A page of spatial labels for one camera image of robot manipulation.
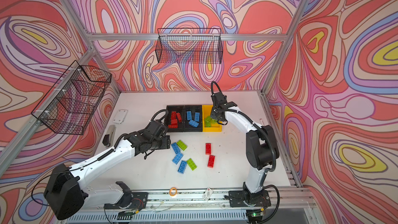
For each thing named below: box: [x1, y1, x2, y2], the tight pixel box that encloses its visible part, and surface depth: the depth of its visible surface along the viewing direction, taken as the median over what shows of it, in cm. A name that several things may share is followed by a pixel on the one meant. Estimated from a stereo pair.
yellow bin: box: [202, 104, 223, 133], surface depth 98 cm
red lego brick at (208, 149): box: [205, 143, 212, 156], surface depth 92 cm
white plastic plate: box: [112, 109, 129, 124], surface depth 106 cm
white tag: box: [202, 187, 213, 202], surface depth 76 cm
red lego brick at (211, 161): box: [207, 155, 216, 169], surface depth 86 cm
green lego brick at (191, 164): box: [186, 157, 197, 172], surface depth 86 cm
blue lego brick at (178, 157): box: [172, 152, 184, 165], surface depth 88 cm
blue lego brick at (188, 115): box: [186, 110, 192, 121], surface depth 107 cm
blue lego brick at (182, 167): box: [177, 160, 188, 175], surface depth 85 cm
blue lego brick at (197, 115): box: [194, 112, 201, 122], surface depth 105 cm
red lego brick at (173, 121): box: [170, 118, 178, 125], surface depth 101 cm
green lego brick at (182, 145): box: [176, 140, 188, 151], surface depth 93 cm
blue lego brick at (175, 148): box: [171, 142, 181, 154], surface depth 91 cm
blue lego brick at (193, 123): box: [188, 119, 199, 128], surface depth 101 cm
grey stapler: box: [102, 124, 117, 148], surface depth 93 cm
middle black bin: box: [183, 104, 203, 133], surface depth 103 cm
